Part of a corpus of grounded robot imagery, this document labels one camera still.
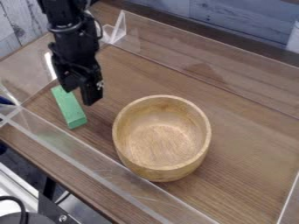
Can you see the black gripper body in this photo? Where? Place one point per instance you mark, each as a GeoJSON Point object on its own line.
{"type": "Point", "coordinates": [74, 49]}

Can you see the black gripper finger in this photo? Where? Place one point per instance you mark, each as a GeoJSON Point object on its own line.
{"type": "Point", "coordinates": [69, 80]}
{"type": "Point", "coordinates": [91, 90]}

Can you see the green rectangular block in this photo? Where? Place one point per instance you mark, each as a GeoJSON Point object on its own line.
{"type": "Point", "coordinates": [70, 107]}

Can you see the brown wooden bowl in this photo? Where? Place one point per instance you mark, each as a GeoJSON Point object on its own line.
{"type": "Point", "coordinates": [162, 137]}

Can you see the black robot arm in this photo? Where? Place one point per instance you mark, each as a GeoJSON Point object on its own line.
{"type": "Point", "coordinates": [67, 11]}

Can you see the clear acrylic enclosure wall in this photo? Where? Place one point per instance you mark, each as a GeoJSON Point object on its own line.
{"type": "Point", "coordinates": [248, 181]}

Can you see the black metal bracket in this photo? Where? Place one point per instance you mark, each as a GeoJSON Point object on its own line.
{"type": "Point", "coordinates": [50, 210]}

